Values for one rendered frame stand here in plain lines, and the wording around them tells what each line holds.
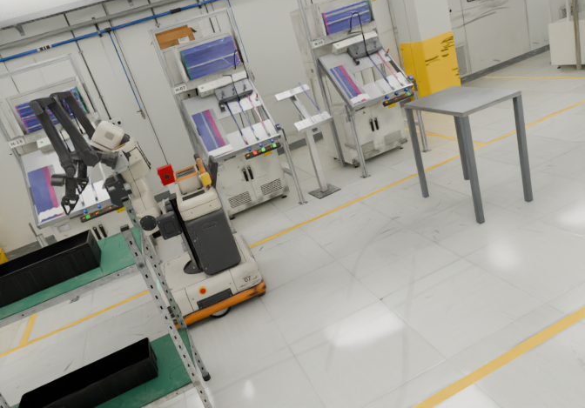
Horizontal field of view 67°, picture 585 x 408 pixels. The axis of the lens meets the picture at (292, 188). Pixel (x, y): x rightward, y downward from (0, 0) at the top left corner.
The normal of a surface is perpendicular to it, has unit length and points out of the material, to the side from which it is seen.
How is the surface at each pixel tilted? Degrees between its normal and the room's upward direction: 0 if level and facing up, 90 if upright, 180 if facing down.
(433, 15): 90
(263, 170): 90
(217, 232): 90
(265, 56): 90
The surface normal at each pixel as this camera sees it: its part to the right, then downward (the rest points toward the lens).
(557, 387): -0.28, -0.90
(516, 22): 0.34, 0.23
